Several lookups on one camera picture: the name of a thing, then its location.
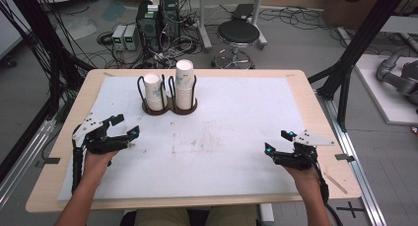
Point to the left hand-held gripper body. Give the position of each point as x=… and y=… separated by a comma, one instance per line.
x=90, y=127

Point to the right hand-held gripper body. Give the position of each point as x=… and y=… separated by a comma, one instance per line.
x=300, y=157

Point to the person's right hand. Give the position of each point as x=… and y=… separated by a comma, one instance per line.
x=304, y=180

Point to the person's left hand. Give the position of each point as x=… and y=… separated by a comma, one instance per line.
x=98, y=163

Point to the thin wooden stick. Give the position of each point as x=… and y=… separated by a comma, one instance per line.
x=335, y=183

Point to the black tape piece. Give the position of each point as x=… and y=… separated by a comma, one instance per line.
x=345, y=157
x=51, y=160

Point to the short white paper cup stack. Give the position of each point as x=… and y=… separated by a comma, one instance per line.
x=153, y=91

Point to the white table mat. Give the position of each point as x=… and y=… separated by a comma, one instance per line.
x=213, y=127

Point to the white table leg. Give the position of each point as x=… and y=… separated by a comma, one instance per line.
x=266, y=216

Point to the tall white paper cup stack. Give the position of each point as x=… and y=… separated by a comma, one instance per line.
x=184, y=84

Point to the person's right leg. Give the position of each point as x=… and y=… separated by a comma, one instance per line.
x=231, y=216

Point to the person's leg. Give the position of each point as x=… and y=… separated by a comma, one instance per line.
x=161, y=218
x=231, y=216

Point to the grey bench power supply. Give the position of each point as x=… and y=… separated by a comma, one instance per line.
x=118, y=37
x=130, y=37

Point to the person's left leg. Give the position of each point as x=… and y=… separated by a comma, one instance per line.
x=161, y=218

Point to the white floor board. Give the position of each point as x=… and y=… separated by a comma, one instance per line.
x=383, y=97

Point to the black round stool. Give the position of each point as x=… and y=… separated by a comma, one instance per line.
x=238, y=33

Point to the white desk leg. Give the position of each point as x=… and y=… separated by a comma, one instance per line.
x=259, y=22
x=204, y=25

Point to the slim black computer tower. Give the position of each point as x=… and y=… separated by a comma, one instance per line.
x=171, y=15

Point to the cardboard box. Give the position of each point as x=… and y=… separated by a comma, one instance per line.
x=348, y=5

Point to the aluminium rail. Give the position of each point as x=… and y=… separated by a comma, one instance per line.
x=348, y=147
x=26, y=150

